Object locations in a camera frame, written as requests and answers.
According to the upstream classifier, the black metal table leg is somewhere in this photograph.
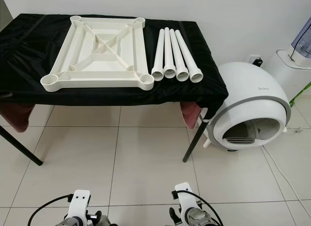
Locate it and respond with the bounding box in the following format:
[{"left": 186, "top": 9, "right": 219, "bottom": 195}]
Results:
[
  {"left": 0, "top": 125, "right": 43, "bottom": 166},
  {"left": 183, "top": 118, "right": 210, "bottom": 163}
]

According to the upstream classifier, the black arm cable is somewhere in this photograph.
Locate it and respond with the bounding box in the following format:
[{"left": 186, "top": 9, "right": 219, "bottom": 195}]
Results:
[
  {"left": 28, "top": 194, "right": 76, "bottom": 226},
  {"left": 173, "top": 188, "right": 226, "bottom": 226}
]

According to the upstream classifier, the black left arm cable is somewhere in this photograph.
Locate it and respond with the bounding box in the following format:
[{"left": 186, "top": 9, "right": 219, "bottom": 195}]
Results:
[{"left": 28, "top": 194, "right": 76, "bottom": 226}]

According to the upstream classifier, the white plastic table top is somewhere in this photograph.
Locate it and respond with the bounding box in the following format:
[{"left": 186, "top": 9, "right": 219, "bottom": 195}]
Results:
[{"left": 40, "top": 15, "right": 155, "bottom": 92}]

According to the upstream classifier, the white dome litter box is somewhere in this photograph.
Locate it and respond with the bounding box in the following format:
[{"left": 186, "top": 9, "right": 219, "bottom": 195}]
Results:
[{"left": 203, "top": 61, "right": 292, "bottom": 152}]

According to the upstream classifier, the pink cloth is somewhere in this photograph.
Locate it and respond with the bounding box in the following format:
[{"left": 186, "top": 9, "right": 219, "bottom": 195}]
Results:
[
  {"left": 180, "top": 102, "right": 206, "bottom": 130},
  {"left": 0, "top": 103, "right": 35, "bottom": 133}
]

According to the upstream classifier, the white plastic table leg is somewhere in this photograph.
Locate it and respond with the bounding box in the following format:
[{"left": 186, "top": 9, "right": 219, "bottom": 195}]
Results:
[
  {"left": 164, "top": 27, "right": 176, "bottom": 79},
  {"left": 170, "top": 29, "right": 190, "bottom": 82},
  {"left": 175, "top": 30, "right": 204, "bottom": 84},
  {"left": 152, "top": 29, "right": 165, "bottom": 82}
]

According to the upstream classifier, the white floor cable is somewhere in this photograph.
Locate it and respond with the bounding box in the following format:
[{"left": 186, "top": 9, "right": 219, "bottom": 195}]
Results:
[{"left": 262, "top": 147, "right": 311, "bottom": 203}]

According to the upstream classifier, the green stick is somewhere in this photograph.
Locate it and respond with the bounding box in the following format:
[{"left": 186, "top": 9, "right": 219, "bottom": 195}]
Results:
[{"left": 289, "top": 83, "right": 311, "bottom": 108}]

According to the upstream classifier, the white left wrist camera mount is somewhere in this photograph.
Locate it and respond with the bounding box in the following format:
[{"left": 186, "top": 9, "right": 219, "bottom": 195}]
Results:
[{"left": 73, "top": 190, "right": 92, "bottom": 219}]

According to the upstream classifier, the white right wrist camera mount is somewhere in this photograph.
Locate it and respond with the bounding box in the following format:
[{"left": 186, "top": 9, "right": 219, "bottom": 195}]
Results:
[{"left": 173, "top": 182, "right": 197, "bottom": 214}]

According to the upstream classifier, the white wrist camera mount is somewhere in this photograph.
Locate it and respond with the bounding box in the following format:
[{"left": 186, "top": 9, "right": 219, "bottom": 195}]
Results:
[
  {"left": 173, "top": 182, "right": 197, "bottom": 214},
  {"left": 73, "top": 190, "right": 92, "bottom": 219}
]

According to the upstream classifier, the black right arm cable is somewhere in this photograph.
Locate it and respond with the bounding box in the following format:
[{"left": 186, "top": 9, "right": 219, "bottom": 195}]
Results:
[{"left": 173, "top": 188, "right": 226, "bottom": 226}]

